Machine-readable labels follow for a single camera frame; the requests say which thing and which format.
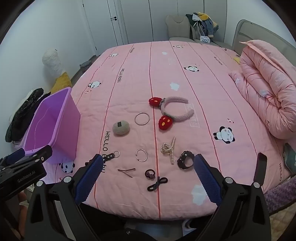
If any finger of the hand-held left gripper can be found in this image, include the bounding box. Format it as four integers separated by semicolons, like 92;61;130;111
23;145;53;164
0;148;26;166

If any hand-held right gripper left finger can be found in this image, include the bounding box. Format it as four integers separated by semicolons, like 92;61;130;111
24;153;104;241

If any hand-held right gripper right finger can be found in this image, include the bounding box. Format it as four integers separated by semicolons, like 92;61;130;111
194;152;271;241

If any purple plastic bin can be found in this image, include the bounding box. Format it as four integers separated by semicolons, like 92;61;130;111
22;87;80;164

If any beige plush hair clip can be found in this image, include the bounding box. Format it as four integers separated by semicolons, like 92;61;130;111
112;120;131;135

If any pink strawberry plush headband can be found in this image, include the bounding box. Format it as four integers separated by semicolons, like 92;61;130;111
149;96;195;131

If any black hair claw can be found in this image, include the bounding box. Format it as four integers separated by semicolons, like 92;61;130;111
177;150;195;170

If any brown hair pin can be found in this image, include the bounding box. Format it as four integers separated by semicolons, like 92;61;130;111
117;168;137;179

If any black jacket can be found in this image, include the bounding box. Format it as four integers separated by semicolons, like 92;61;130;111
5;88;51;143

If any pearl hair claw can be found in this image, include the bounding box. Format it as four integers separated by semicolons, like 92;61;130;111
161;136;176;166

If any purple shaggy rug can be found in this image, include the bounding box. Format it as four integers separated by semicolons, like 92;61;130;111
263;175;296;215

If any teal pillow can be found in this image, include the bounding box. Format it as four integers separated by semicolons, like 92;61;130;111
284;142;296;176

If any white plush roll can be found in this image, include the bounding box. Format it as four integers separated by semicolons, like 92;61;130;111
42;48;63;78

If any pink panda print bedsheet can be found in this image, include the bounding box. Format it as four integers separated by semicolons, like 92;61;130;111
43;40;292;220

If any folded pink quilt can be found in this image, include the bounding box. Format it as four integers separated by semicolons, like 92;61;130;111
228;40;296;140

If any pile of clothes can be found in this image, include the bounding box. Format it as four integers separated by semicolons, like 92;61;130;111
185;12;220;40

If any beige bed headboard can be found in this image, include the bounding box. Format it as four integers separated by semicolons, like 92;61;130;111
232;19;296;56

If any black strap key ring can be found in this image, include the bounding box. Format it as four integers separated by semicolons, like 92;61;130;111
105;151;121;162

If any black bow hair tie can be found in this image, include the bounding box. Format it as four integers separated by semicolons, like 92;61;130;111
147;176;168;192

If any small silver hoop ring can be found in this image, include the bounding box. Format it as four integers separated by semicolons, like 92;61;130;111
135;148;149;162

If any large silver hoop ring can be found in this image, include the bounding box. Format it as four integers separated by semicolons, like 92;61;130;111
134;112;150;126

